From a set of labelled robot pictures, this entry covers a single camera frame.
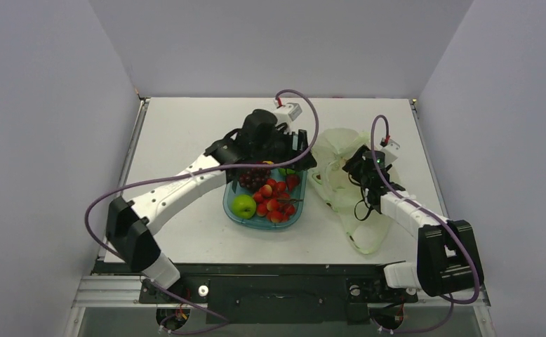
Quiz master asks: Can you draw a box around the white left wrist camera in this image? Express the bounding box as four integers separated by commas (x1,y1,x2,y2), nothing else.
273,103,302,126

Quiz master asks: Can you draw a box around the aluminium table frame rail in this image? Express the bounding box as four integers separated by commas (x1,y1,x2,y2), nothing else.
63,98,151,337

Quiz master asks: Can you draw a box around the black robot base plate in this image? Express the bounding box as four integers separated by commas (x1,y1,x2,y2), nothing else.
91,260,439,326

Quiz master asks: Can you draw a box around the green fake apple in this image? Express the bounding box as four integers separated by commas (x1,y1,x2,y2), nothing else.
231,194,257,219

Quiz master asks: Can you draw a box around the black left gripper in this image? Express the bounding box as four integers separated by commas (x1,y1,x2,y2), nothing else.
255,126,317,172

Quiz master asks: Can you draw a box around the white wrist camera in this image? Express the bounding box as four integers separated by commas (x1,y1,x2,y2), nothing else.
273,103,302,126
380,137,401,166

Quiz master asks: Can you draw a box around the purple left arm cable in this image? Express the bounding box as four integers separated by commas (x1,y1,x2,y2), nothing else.
84,89,321,336

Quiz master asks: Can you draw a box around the red fake grape bunch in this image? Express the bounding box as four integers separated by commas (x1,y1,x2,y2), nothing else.
238,168,271,192

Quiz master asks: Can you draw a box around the red yellow fake lychee bunch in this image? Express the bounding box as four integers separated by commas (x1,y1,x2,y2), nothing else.
253,177,303,225

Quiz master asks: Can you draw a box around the light green plastic bag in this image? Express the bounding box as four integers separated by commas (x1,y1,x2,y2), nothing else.
307,128,392,255

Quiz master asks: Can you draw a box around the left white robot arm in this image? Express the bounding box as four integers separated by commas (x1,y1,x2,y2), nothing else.
106,103,316,302

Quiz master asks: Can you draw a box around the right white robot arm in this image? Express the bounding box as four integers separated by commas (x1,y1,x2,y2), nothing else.
342,145,484,304

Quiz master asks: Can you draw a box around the green striped fake watermelon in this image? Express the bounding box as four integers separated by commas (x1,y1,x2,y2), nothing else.
277,168,297,177

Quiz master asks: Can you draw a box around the teal plastic tub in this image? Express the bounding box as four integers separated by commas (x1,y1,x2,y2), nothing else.
222,129,309,232

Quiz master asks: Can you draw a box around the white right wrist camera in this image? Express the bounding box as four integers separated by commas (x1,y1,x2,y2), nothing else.
380,137,401,166

